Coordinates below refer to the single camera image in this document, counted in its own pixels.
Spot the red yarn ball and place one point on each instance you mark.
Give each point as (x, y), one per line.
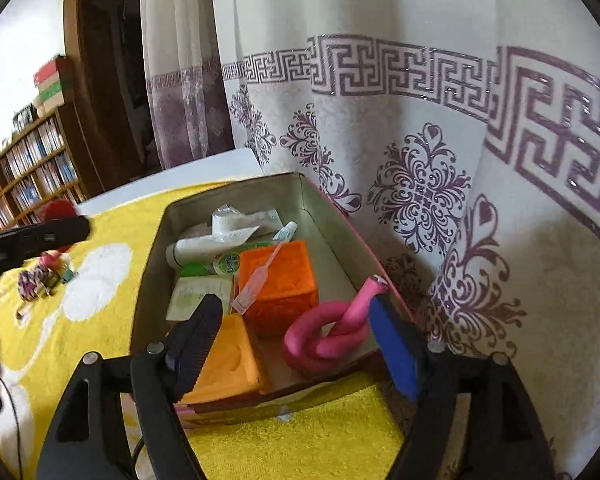
(57, 210)

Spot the red box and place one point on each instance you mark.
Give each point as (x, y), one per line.
(50, 71)

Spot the curtain with purple hem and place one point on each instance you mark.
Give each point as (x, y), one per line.
(185, 60)

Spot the pink biscuit tin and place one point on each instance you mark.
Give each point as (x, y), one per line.
(310, 200)

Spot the white packet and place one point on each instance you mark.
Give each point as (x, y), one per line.
(200, 295)

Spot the white curtain purple pattern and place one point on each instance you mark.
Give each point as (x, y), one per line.
(430, 160)

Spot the teal binder clip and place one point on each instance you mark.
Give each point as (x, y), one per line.
(68, 274)

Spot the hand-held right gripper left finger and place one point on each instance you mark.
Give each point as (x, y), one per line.
(195, 345)

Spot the leopard print scrunchie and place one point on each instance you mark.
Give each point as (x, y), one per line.
(32, 282)

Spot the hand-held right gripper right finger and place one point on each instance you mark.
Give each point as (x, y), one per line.
(390, 345)

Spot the yellow towel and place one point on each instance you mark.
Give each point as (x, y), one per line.
(80, 340)

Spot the green and white toothpaste tube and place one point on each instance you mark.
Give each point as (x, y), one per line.
(285, 232)

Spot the green box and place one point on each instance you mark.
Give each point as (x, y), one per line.
(55, 91)

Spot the light orange toy cube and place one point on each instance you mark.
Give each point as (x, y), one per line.
(235, 360)

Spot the large pink foam twist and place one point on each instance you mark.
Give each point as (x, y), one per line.
(305, 330)

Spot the clear plastic dropper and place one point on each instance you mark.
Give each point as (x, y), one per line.
(250, 292)

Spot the wooden door frame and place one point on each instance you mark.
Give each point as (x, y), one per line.
(72, 35)

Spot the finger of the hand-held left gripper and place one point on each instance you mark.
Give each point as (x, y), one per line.
(40, 235)

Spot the small pink clip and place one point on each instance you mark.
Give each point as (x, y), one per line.
(50, 260)

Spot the dark orange toy cube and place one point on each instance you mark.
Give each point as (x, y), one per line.
(290, 280)

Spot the wooden bookshelf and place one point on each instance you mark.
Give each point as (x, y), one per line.
(80, 150)

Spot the rows of books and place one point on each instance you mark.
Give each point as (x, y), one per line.
(30, 170)

